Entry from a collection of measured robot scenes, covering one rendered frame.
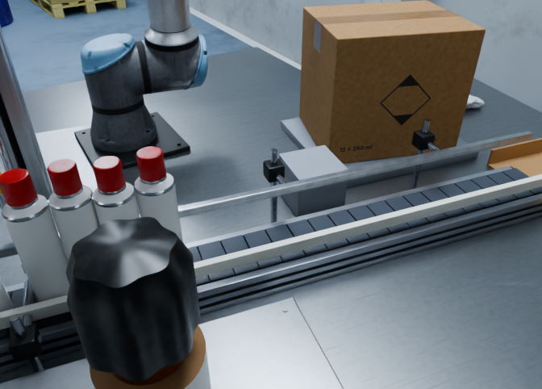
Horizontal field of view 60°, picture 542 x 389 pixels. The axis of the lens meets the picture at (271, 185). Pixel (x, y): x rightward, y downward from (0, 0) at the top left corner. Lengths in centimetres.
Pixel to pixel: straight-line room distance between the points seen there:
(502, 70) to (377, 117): 177
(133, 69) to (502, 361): 85
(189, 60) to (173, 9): 12
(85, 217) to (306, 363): 33
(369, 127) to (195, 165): 39
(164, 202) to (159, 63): 50
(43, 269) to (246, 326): 27
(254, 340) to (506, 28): 228
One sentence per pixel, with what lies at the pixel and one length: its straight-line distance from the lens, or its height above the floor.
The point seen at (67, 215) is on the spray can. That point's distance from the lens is 62.
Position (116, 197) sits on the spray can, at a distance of 60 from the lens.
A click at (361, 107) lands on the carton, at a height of 98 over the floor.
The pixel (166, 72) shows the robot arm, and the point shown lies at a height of 101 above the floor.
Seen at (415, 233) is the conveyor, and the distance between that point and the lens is 82.
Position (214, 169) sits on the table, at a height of 83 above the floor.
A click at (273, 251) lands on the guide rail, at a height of 91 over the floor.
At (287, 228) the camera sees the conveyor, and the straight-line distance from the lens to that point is 78.
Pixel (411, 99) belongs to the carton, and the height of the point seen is 99.
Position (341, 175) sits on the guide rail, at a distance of 77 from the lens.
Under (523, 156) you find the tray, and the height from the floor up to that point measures 83.
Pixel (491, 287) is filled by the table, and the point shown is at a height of 83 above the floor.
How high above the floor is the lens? 138
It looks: 34 degrees down
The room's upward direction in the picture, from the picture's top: straight up
